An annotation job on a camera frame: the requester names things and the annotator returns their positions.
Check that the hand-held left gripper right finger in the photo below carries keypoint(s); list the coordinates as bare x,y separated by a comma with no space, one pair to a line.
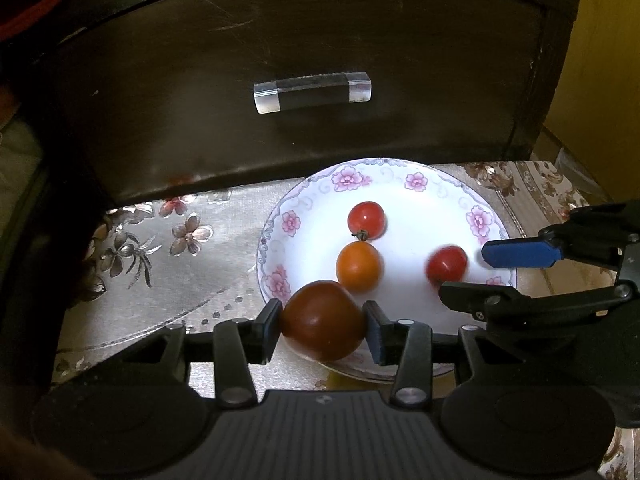
376,336

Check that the dark wooden drawer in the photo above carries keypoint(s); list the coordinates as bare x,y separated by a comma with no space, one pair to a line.
200,135

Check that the large dark red tomato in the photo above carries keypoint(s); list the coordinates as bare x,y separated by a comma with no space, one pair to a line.
324,321

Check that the floral beige tablecloth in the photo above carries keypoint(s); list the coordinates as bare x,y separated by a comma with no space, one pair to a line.
210,280

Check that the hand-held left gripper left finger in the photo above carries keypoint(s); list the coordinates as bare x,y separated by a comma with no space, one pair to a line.
271,331

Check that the white floral plate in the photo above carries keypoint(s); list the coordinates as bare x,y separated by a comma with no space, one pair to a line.
410,220

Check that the orange cherry tomato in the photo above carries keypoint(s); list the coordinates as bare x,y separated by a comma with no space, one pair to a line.
359,267

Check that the red cherry tomato with stem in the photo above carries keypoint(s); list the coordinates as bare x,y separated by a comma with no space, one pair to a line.
367,217

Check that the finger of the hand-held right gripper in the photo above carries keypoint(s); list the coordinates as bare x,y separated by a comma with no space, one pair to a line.
517,253
500,300

